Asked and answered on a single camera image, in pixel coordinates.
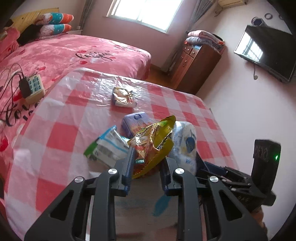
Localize white Magicday bag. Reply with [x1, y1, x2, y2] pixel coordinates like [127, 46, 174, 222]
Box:
[168, 121, 197, 175]

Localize blue white wipes pack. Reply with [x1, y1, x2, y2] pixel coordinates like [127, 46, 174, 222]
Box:
[83, 126, 130, 168]

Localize yellow snack bag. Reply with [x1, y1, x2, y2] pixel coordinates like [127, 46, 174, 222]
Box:
[127, 115, 176, 179]

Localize purple bear tissue pack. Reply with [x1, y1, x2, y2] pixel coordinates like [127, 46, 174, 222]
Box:
[121, 112, 154, 138]

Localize right hand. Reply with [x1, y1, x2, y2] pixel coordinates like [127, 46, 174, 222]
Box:
[251, 206, 267, 234]

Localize pink checkered tablecloth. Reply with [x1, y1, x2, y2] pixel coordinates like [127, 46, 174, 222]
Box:
[1, 68, 237, 238]

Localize white power strip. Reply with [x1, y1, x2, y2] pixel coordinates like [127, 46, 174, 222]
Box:
[25, 74, 45, 104]

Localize small crumpled golden wrapper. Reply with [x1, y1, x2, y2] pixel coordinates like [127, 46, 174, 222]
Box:
[112, 87, 137, 108]

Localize black power adapter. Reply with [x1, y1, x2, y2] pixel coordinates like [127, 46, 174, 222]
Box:
[18, 77, 32, 98]

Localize brown wooden cabinet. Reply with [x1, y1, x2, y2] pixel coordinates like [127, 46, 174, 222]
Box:
[171, 45, 221, 95]

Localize pink bed with bedspread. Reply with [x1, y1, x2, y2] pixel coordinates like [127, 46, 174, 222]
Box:
[1, 34, 151, 179]

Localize folded blankets on cabinet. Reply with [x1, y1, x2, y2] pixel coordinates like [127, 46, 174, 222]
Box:
[185, 30, 225, 52]

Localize black garment by pillows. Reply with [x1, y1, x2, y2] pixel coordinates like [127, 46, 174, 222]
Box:
[17, 24, 43, 46]

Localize lower cartoon bolster pillow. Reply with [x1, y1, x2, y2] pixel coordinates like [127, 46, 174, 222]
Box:
[39, 24, 72, 37]

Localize cartoon bolster pillow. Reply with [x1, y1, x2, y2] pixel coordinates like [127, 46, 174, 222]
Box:
[39, 24, 72, 37]
[34, 13, 74, 25]

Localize grey curtain right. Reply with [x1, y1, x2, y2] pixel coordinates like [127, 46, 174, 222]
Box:
[161, 0, 215, 72]

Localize grey curtain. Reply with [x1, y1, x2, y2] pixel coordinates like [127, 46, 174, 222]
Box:
[161, 0, 215, 72]
[79, 0, 93, 30]

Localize window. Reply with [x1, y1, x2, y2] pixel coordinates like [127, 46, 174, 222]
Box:
[107, 0, 183, 33]

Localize upper cartoon bolster pillow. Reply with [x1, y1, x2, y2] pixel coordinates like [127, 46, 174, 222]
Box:
[34, 13, 74, 25]

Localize yellow headboard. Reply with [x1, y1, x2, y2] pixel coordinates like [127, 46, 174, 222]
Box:
[11, 8, 59, 33]

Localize grey curtain left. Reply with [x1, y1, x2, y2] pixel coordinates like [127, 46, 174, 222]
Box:
[79, 0, 93, 30]

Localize black cables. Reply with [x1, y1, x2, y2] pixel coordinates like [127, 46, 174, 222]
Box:
[0, 62, 26, 127]

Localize wall mounted television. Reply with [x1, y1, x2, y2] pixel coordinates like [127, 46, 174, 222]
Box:
[234, 25, 296, 83]

